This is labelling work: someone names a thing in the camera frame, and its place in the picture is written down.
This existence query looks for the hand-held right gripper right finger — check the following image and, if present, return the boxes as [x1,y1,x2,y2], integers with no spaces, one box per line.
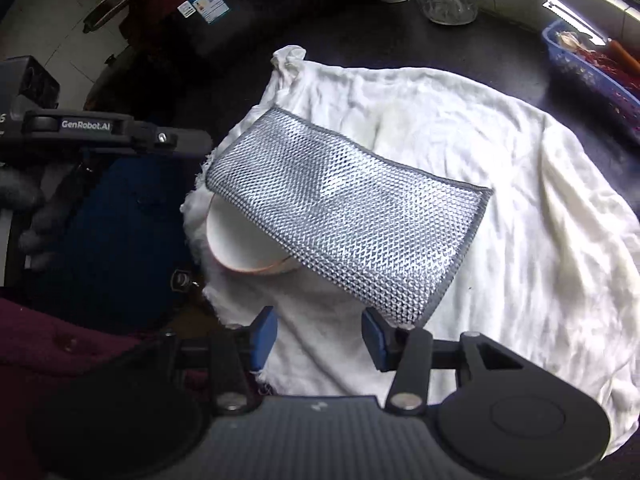
[362,307,526,415]

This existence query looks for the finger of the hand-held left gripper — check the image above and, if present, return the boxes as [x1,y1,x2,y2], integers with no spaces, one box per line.
[132,120,215,157]

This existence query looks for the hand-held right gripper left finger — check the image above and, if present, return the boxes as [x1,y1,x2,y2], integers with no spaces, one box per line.
[160,306,279,415]

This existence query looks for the white bowl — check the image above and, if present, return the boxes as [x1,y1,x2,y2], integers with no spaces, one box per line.
[206,194,297,277]

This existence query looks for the silver mesh dishcloth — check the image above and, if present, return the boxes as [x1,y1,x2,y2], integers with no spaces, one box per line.
[205,105,494,331]

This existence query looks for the person's left hand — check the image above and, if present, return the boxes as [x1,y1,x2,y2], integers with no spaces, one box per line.
[0,162,95,272]

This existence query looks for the blue garment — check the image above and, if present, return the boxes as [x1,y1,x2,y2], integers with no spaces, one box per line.
[30,155,213,322]

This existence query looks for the blue label sticker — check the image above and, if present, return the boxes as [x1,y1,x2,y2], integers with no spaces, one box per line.
[177,0,232,25]

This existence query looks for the white cloth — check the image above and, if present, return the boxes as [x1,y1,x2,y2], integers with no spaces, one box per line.
[181,45,640,472]

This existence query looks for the dark red garment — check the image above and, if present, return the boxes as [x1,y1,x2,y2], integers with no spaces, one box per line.
[0,297,211,413]

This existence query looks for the blue plastic basket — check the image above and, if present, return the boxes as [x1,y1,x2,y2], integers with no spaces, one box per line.
[541,21,640,149]

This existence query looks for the dried red chillies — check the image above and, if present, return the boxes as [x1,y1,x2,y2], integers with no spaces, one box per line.
[582,47,640,112]

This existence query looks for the garlic bulb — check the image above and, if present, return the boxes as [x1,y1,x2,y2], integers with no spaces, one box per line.
[556,30,589,54]

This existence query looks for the carrot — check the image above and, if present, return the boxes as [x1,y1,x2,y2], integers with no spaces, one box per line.
[607,39,640,79]

